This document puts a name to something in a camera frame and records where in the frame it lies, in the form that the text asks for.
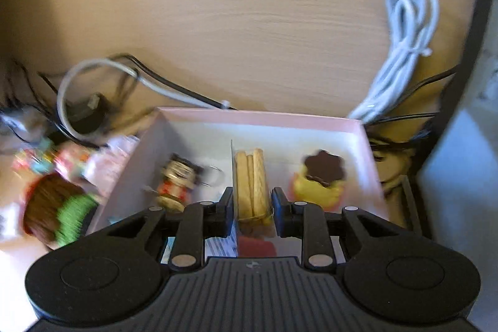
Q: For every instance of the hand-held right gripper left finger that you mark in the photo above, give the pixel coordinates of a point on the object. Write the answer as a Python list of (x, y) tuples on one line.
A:
[(221, 217)]

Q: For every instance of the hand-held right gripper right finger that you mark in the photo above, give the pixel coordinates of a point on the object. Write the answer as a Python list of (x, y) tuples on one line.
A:
[(284, 217)]

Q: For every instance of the wafer stick pack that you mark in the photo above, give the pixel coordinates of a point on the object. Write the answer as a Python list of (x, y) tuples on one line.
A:
[(251, 180)]

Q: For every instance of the pink cardboard box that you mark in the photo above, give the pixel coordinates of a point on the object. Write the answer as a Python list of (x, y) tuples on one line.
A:
[(272, 129)]

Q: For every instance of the brown toy cake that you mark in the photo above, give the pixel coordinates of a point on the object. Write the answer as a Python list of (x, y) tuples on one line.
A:
[(46, 207)]

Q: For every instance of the red toy slice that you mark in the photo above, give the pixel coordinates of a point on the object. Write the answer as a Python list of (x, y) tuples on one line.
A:
[(256, 246)]

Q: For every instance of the yellow pudding toy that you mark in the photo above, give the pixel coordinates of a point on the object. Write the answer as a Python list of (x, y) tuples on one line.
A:
[(319, 170)]

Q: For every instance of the pink white packet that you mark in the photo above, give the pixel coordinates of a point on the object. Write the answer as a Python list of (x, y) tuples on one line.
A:
[(111, 161)]

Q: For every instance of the black power adapter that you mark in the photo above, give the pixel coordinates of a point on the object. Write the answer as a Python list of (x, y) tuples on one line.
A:
[(87, 112)]

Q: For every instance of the colourful printed packet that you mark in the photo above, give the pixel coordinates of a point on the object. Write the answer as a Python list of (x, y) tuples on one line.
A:
[(42, 161)]

